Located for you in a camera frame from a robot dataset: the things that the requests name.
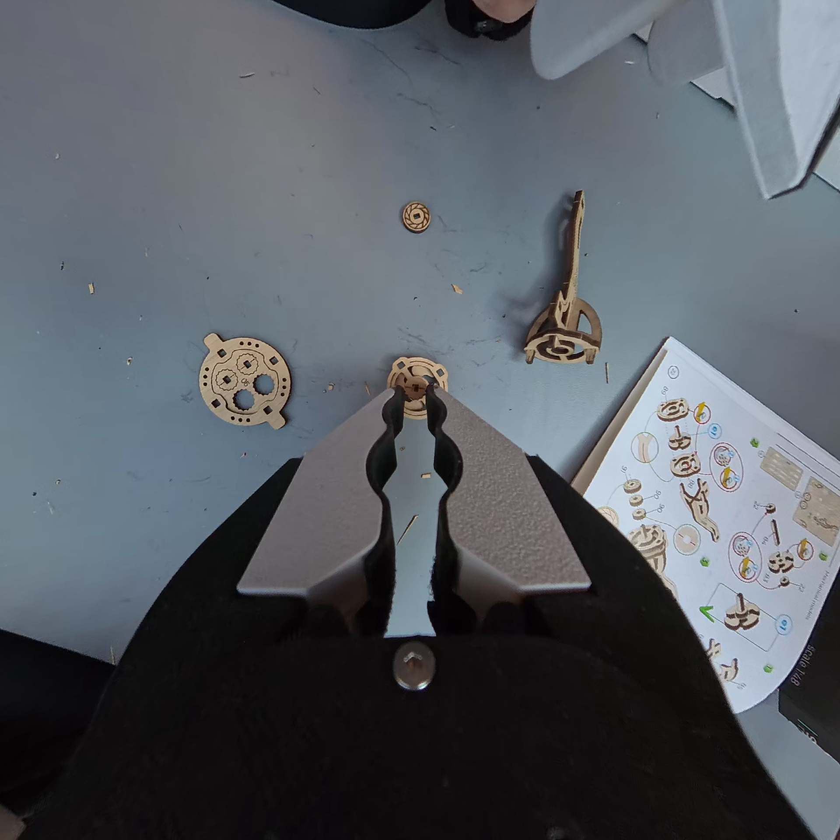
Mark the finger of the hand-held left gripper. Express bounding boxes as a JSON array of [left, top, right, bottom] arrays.
[[712, 0, 840, 200]]

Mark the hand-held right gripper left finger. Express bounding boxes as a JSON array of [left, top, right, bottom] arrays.
[[238, 387, 403, 637]]

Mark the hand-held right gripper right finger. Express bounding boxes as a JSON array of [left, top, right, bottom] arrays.
[[425, 384, 593, 636]]

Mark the round wooden hub assembly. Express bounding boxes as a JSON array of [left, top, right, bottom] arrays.
[[387, 356, 450, 421]]

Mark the person's left hand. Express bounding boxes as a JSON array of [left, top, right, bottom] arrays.
[[472, 0, 536, 24]]

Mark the round wooden gear-cutout plate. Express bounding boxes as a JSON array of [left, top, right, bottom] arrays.
[[199, 332, 293, 431]]

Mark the illustrated instruction booklet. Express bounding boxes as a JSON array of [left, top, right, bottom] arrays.
[[570, 336, 840, 715]]

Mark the black product box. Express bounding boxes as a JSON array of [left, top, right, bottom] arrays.
[[777, 594, 840, 765]]

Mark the wooden stand with handle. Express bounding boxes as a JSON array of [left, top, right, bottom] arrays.
[[524, 190, 602, 366]]

